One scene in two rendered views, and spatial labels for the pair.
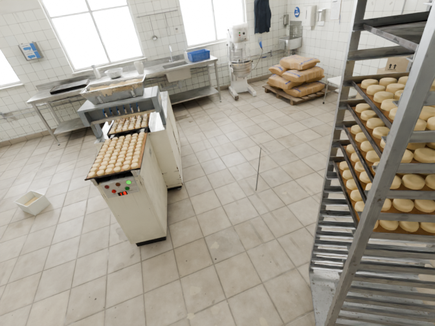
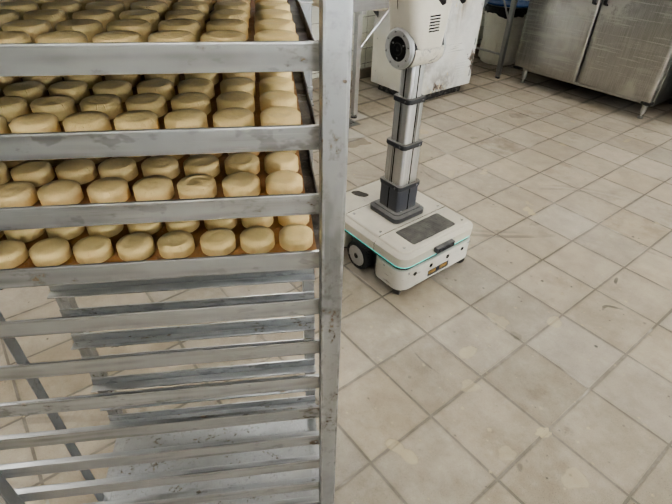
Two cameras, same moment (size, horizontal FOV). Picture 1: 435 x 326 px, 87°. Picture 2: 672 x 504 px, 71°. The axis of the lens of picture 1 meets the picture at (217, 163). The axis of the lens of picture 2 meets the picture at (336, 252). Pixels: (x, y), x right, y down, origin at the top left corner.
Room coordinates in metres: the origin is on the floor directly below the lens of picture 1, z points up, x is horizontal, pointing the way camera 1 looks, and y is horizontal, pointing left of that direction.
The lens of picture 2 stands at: (1.30, -0.74, 1.55)
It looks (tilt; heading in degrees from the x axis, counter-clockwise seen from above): 37 degrees down; 155
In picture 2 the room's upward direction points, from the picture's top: 2 degrees clockwise
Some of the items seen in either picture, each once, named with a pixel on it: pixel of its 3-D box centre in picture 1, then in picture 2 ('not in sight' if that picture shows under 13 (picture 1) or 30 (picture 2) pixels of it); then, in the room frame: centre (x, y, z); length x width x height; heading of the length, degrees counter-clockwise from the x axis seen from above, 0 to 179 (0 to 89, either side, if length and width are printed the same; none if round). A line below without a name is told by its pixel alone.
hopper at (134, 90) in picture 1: (117, 90); not in sight; (2.24, 0.82, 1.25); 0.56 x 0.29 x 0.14; 94
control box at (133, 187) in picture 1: (120, 187); not in sight; (1.37, 0.75, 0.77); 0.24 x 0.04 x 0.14; 94
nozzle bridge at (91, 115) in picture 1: (126, 114); not in sight; (2.24, 0.82, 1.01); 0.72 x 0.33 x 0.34; 94
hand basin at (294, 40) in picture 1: (290, 37); not in sight; (5.46, -2.05, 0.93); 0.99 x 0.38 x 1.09; 14
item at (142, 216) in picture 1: (140, 187); not in sight; (1.74, 0.78, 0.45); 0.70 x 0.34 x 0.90; 4
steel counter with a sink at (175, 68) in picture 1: (134, 88); not in sight; (4.71, 1.38, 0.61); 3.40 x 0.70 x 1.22; 104
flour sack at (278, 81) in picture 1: (285, 80); not in sight; (4.52, -1.62, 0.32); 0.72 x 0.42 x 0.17; 18
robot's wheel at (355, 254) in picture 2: not in sight; (360, 253); (-0.40, 0.19, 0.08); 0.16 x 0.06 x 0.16; 14
